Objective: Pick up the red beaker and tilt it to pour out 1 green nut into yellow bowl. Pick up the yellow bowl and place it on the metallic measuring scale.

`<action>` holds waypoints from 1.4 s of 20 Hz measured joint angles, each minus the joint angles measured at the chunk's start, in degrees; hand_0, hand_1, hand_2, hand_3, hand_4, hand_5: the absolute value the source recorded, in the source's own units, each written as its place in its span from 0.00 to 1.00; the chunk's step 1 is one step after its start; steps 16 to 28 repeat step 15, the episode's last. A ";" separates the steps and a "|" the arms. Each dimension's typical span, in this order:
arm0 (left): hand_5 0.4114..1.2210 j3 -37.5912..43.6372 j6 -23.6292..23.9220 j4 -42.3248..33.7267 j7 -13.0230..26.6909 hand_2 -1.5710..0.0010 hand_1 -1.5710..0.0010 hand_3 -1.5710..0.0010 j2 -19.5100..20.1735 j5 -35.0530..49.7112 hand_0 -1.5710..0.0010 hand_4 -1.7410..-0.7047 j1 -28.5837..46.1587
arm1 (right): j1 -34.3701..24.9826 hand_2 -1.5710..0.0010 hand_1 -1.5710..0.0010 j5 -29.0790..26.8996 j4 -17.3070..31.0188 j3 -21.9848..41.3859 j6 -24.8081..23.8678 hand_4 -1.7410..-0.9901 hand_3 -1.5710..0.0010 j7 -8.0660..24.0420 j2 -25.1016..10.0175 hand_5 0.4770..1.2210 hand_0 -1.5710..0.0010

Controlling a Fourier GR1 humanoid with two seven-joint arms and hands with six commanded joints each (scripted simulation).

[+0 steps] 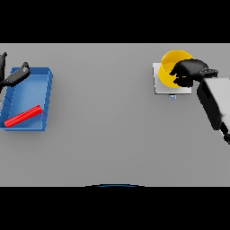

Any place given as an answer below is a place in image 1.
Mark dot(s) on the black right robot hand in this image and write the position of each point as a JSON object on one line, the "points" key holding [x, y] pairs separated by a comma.
{"points": [[189, 71]]}

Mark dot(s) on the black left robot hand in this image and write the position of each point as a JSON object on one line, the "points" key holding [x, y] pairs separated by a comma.
{"points": [[16, 76]]}

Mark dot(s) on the yellow bowl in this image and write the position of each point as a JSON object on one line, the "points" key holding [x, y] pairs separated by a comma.
{"points": [[168, 66]]}

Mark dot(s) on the pale square measuring scale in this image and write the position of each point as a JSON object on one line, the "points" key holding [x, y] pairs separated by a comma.
{"points": [[172, 90]]}

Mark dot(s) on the red beaker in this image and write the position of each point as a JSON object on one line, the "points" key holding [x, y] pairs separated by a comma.
{"points": [[23, 116]]}

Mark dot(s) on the blue tray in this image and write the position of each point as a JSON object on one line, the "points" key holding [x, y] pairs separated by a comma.
{"points": [[27, 99]]}

